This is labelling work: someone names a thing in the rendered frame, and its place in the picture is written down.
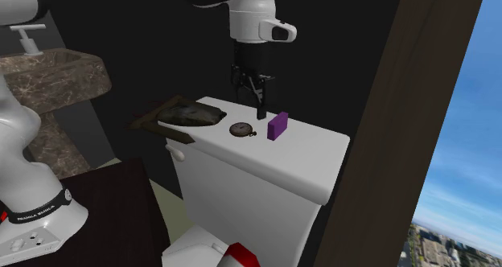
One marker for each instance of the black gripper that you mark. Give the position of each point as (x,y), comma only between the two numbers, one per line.
(251,58)

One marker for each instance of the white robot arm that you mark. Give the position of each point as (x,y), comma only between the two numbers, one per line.
(251,19)

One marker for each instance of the red and white object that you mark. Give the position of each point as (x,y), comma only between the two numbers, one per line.
(241,256)

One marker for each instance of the brown angular wooden frame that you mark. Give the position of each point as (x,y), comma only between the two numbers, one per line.
(151,121)

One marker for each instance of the dark grey crumpled pouch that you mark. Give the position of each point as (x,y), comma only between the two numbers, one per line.
(192,114)

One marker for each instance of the dark robot stand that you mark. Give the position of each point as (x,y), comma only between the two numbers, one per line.
(113,219)

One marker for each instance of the purple block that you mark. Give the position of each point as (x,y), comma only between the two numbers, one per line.
(277,126)

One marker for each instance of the white toilet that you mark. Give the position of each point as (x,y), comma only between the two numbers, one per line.
(251,187)

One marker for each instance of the brown marble pedestal sink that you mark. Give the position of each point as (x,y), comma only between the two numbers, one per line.
(55,78)

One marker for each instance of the brown pocket watch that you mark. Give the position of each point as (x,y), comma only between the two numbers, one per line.
(241,129)

